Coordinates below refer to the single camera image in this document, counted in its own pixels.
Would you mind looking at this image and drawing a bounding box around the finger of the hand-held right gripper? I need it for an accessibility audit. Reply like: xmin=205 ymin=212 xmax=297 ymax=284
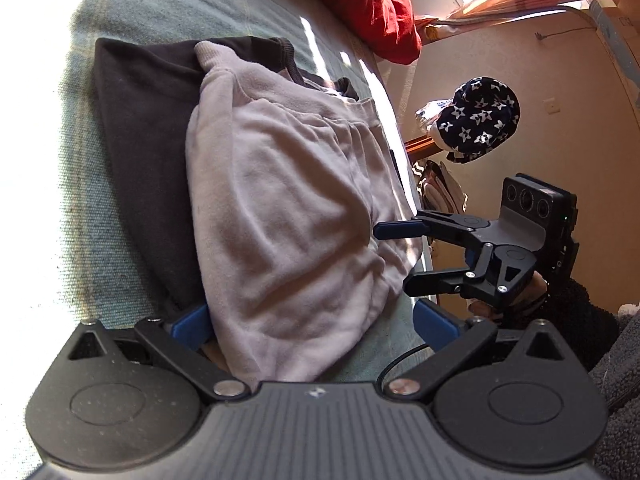
xmin=401 ymin=242 xmax=507 ymax=307
xmin=373 ymin=209 xmax=494 ymax=244

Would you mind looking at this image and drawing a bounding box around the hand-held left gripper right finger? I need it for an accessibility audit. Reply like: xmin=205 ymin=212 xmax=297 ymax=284
xmin=380 ymin=297 xmax=567 ymax=404

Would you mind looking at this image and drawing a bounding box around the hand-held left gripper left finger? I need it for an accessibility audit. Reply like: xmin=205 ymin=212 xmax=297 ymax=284
xmin=67 ymin=302 xmax=251 ymax=403

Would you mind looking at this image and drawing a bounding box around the grey black raglan sweatshirt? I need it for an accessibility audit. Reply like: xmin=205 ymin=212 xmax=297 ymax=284
xmin=92 ymin=36 xmax=427 ymax=384

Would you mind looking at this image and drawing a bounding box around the person's right forearm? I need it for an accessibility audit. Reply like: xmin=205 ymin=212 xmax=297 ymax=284
xmin=541 ymin=276 xmax=640 ymax=377

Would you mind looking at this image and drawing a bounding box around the stack of folded clothes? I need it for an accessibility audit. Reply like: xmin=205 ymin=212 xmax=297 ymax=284
xmin=411 ymin=158 xmax=469 ymax=217

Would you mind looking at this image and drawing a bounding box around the person's right hand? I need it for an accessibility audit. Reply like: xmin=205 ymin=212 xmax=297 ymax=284
xmin=466 ymin=271 xmax=549 ymax=322

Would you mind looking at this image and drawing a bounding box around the wooden chair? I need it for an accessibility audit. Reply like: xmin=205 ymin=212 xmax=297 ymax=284
xmin=403 ymin=134 xmax=444 ymax=154

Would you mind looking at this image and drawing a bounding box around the navy star-patterned cloth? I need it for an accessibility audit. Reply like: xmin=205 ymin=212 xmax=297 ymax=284
xmin=431 ymin=75 xmax=522 ymax=166

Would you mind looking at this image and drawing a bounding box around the green plaid blanket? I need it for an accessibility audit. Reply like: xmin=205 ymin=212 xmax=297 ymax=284
xmin=0 ymin=0 xmax=437 ymax=387

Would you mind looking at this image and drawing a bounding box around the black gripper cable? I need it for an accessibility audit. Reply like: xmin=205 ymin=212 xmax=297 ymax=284
xmin=376 ymin=341 xmax=437 ymax=387

